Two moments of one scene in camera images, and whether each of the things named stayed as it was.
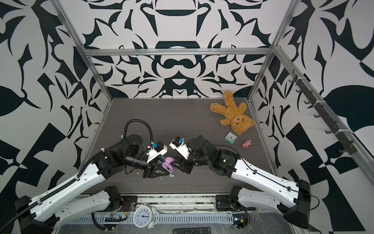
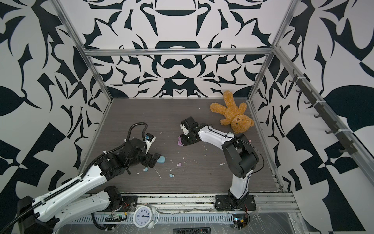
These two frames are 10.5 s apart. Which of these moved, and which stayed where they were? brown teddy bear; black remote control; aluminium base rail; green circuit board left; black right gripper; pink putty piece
Moved: pink putty piece; black right gripper
Stayed: green circuit board left; black remote control; brown teddy bear; aluminium base rail
